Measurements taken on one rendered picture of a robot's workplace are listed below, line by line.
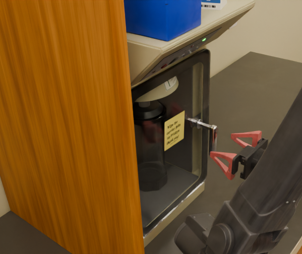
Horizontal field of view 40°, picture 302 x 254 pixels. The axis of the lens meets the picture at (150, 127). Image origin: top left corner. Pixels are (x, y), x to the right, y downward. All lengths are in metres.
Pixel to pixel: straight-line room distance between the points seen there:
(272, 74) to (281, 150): 1.49
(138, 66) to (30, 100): 0.26
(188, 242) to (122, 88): 0.25
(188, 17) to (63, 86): 0.25
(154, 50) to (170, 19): 0.06
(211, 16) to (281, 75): 1.17
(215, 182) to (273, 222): 0.76
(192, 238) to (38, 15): 0.44
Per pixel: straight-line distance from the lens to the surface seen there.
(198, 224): 0.62
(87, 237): 0.99
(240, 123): 1.57
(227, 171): 1.00
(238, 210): 0.53
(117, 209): 0.83
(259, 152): 1.00
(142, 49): 0.70
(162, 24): 0.69
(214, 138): 1.04
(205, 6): 0.86
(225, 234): 0.53
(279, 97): 1.77
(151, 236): 1.10
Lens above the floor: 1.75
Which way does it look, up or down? 32 degrees down
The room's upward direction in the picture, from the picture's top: 3 degrees counter-clockwise
